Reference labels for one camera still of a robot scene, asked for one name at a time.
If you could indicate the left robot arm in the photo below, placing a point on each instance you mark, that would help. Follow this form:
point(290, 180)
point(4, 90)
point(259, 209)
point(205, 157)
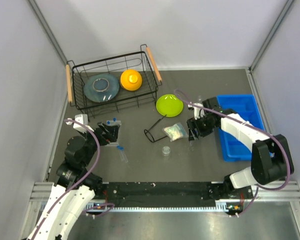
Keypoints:
point(75, 185)

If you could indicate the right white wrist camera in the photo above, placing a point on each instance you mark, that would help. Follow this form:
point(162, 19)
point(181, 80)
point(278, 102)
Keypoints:
point(198, 112)

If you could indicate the lime green plate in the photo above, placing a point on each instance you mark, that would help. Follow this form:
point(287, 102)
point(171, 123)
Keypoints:
point(169, 105)

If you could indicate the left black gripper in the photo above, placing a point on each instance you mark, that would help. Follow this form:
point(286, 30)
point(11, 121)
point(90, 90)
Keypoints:
point(113, 130)

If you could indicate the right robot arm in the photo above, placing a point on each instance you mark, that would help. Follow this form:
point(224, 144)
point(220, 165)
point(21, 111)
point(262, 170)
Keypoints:
point(271, 158)

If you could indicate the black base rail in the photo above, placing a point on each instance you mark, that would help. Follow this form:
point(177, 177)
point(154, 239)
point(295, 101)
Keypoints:
point(161, 194)

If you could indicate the clear tube rack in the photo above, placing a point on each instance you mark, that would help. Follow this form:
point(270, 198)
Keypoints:
point(112, 132)

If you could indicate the clear plastic bag with contents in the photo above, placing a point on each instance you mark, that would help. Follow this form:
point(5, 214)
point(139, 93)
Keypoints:
point(175, 132)

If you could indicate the small clear round dish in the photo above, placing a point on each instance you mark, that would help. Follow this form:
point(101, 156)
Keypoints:
point(166, 151)

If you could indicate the blue plastic divided bin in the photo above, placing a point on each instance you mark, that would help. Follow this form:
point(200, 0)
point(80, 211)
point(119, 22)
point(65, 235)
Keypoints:
point(246, 106)

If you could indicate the orange ribbed bowl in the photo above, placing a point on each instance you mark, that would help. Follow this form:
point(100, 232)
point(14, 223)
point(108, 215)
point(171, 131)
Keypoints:
point(131, 80)

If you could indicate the blue ceramic plate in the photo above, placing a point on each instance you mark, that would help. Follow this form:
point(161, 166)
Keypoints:
point(101, 88)

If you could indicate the black wire basket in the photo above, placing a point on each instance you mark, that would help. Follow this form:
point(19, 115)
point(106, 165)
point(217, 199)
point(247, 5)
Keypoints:
point(141, 61)

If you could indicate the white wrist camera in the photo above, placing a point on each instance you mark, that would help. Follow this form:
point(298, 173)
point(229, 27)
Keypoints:
point(198, 112)
point(82, 119)

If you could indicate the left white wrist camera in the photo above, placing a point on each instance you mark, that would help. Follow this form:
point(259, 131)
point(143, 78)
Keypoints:
point(82, 119)

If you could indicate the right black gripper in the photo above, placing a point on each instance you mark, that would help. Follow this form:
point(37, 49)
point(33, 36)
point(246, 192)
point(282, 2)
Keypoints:
point(193, 124)

